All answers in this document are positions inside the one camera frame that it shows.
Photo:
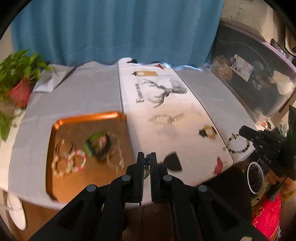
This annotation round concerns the dark storage bin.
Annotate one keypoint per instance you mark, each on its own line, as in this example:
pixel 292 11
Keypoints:
pixel 260 78

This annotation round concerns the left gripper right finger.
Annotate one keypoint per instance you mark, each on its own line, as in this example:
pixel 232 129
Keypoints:
pixel 218 209

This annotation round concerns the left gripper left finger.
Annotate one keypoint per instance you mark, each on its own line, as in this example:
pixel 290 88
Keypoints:
pixel 97 213

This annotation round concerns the orange metal tray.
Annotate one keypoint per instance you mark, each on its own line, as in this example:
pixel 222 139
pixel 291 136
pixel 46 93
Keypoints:
pixel 69 169

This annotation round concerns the beige fabric storage box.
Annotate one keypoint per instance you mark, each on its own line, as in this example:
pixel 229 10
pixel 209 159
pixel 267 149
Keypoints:
pixel 256 17

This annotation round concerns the blue curtain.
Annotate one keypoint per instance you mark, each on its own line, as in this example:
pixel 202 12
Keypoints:
pixel 74 32

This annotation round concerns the white standing fan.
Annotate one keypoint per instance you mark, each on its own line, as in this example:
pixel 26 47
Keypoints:
pixel 14 206

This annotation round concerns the potted green plant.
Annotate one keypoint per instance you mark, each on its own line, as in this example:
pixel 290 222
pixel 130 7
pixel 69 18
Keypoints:
pixel 20 72

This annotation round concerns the white printed table runner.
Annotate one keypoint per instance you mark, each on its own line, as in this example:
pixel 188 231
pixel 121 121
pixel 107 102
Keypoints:
pixel 165 117

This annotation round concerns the clear bracelet pink charm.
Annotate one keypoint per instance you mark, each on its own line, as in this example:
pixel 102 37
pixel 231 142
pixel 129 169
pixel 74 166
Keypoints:
pixel 104 140

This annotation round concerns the grey table cloth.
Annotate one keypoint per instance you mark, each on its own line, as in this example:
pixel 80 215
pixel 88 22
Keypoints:
pixel 95 88

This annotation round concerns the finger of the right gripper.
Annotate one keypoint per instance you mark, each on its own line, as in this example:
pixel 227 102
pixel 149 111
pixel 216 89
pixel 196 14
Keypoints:
pixel 256 137

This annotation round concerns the green black jewelry piece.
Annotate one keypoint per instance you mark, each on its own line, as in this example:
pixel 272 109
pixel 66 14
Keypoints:
pixel 98 156

